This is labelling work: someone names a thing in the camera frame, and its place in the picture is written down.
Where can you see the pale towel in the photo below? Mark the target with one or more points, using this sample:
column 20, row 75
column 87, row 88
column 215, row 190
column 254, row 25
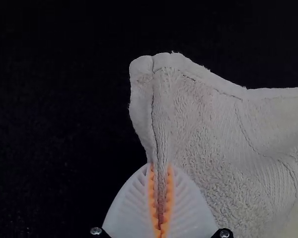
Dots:
column 226, row 148

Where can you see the black mat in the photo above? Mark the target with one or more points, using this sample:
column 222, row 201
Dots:
column 52, row 111

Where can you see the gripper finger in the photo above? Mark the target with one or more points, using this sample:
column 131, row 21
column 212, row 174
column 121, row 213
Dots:
column 188, row 213
column 131, row 213

